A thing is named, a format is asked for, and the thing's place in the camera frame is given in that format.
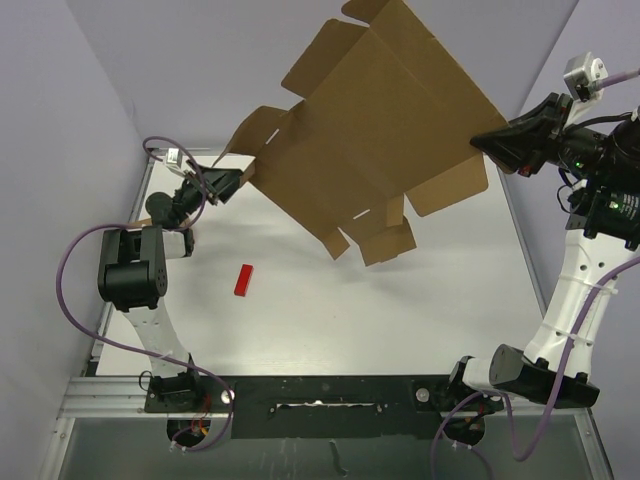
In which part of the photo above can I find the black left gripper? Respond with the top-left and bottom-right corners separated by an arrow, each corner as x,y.
173,159 -> 245,224

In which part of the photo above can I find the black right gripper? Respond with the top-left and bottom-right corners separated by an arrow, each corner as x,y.
470,92 -> 618,178

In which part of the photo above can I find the brown cardboard box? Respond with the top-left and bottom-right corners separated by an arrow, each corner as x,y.
225,1 -> 506,265

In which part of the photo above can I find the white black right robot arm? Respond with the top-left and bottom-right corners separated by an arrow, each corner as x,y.
444,93 -> 639,409

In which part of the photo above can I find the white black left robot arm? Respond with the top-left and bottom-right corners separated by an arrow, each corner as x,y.
97,167 -> 251,411

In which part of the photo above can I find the small folded cardboard box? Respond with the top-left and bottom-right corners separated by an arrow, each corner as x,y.
128,218 -> 153,228

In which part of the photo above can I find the red rectangular block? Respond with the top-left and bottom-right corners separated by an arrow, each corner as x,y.
234,264 -> 254,297

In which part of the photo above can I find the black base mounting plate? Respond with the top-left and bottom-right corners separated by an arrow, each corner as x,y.
144,375 -> 472,440

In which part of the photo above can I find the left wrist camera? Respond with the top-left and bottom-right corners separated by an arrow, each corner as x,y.
163,148 -> 183,171

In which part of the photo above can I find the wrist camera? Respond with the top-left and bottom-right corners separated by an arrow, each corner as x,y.
163,148 -> 183,171
563,52 -> 609,103

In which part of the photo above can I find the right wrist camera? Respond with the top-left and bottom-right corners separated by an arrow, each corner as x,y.
563,52 -> 609,103

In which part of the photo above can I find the aluminium frame rail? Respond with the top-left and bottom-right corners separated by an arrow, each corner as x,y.
39,149 -> 616,480

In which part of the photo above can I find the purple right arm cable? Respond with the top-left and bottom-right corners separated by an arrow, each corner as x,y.
430,69 -> 640,480

